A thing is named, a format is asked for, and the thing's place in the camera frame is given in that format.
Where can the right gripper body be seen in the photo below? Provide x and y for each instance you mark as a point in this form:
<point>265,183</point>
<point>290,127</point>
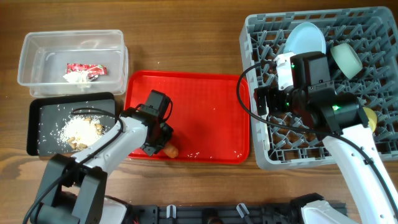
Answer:
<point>261,100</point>

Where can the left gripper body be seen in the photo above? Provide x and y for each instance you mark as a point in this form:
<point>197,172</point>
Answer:
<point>154,149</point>

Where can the orange carrot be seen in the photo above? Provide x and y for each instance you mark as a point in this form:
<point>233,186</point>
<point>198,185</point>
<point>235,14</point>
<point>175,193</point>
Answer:
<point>170,150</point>

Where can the white plastic spoon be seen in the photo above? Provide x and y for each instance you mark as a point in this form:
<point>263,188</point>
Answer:
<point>266,138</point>

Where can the light blue plate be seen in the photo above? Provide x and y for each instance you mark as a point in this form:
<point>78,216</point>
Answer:
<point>306,37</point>

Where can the red snack wrapper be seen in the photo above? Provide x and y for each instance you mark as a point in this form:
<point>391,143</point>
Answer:
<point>93,70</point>

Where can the white tissue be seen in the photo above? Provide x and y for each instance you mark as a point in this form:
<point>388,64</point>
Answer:
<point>79,79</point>

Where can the yellow plastic cup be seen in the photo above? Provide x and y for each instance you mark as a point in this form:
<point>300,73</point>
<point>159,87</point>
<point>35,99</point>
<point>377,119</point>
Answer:
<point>372,117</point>

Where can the mint green bowl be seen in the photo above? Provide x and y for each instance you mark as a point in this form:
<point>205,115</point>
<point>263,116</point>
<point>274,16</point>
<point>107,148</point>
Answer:
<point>347,60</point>

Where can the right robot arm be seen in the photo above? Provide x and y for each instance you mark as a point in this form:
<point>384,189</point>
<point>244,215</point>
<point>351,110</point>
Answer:
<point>342,125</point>

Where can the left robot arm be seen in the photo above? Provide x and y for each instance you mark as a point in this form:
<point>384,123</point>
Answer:
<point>72,189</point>

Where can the grey dishwasher rack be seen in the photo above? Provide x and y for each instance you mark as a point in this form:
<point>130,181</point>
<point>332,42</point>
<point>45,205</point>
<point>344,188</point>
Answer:
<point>372,33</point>

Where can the red serving tray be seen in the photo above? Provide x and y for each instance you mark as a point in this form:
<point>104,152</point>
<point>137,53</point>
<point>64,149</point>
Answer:
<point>209,123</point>

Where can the rice food scraps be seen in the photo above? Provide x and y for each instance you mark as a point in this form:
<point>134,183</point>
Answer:
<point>87,129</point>

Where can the black plastic tray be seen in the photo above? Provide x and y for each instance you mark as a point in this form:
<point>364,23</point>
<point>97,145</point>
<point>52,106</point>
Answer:
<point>49,116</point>

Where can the clear plastic bin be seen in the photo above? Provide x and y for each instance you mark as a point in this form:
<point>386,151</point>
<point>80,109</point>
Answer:
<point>45,57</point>

